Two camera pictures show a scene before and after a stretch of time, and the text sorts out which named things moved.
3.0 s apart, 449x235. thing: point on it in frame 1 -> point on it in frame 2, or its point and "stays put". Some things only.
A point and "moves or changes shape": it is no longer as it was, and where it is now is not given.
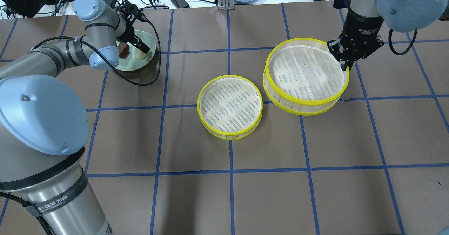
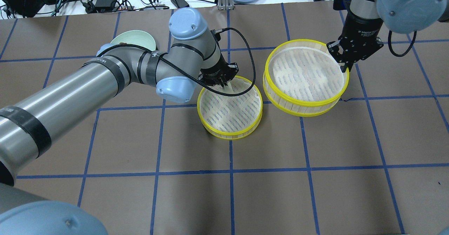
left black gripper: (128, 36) -> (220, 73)
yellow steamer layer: (304, 76) stays put
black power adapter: (179, 2) stays put
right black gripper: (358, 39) stays put
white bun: (139, 54) moves or changes shape
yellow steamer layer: (229, 107) stays put
